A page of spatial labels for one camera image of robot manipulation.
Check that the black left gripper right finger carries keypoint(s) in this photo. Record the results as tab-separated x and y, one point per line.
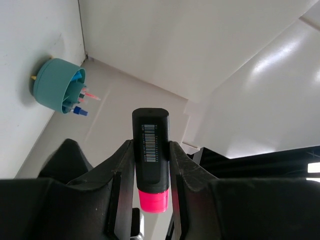
269	196

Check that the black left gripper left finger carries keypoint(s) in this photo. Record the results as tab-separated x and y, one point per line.
70	199

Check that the pink highlighter black body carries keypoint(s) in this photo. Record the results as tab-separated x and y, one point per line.
151	140

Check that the clear bottle blue cap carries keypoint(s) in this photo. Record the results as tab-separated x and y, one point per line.
75	110

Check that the pink purple pen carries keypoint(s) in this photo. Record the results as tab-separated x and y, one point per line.
87	94

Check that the blue highlighter black body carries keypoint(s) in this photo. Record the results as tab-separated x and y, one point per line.
77	76

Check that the teal round desk organizer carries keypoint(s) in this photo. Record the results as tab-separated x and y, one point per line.
53	87

